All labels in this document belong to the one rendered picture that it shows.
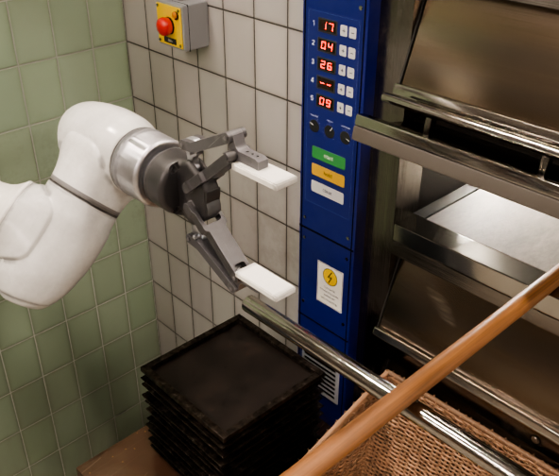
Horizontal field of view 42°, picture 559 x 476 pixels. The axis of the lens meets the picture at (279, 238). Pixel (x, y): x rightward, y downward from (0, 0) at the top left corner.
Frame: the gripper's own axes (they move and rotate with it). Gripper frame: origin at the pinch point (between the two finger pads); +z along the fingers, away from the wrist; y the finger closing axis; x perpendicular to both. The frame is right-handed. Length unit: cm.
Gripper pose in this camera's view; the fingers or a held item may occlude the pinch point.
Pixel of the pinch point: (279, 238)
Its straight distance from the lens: 77.1
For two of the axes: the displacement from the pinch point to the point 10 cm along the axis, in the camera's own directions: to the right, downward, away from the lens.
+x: -7.3, 3.5, -5.9
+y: 0.0, 8.6, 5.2
